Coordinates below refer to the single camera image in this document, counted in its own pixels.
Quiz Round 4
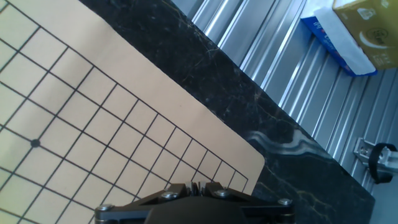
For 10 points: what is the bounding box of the silver pole with black ring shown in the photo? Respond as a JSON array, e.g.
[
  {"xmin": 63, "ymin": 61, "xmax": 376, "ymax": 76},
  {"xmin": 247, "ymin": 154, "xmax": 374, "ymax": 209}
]
[{"xmin": 353, "ymin": 136, "xmax": 398, "ymax": 185}]

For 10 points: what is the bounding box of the gripper left finger with silver tip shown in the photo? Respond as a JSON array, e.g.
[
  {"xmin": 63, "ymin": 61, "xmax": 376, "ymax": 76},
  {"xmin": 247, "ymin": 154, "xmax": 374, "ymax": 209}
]
[{"xmin": 94, "ymin": 182, "xmax": 193, "ymax": 224}]

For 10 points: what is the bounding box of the black marble pattern mat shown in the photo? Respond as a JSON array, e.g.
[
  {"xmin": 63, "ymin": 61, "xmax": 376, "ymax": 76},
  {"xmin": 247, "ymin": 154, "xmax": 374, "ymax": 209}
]
[{"xmin": 77, "ymin": 0, "xmax": 376, "ymax": 224}]

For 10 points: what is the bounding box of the blue white flat pack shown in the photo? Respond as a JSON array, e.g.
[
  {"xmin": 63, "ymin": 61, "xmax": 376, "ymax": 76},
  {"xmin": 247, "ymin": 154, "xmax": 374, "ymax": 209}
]
[{"xmin": 300, "ymin": 6, "xmax": 379, "ymax": 78}]

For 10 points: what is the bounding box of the yellow tissue pack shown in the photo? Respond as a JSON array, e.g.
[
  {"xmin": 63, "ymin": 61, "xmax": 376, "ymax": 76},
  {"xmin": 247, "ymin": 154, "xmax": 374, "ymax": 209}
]
[{"xmin": 332, "ymin": 0, "xmax": 398, "ymax": 71}]

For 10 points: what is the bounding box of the tan go board mat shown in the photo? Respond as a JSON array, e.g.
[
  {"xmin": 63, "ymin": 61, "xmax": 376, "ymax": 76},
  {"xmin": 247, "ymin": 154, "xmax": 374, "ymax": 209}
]
[{"xmin": 0, "ymin": 0, "xmax": 266, "ymax": 224}]

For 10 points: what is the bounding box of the gripper right finger with silver tip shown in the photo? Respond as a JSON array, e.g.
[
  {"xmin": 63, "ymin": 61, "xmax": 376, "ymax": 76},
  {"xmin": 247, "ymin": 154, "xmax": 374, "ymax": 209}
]
[{"xmin": 198, "ymin": 181, "xmax": 295, "ymax": 224}]

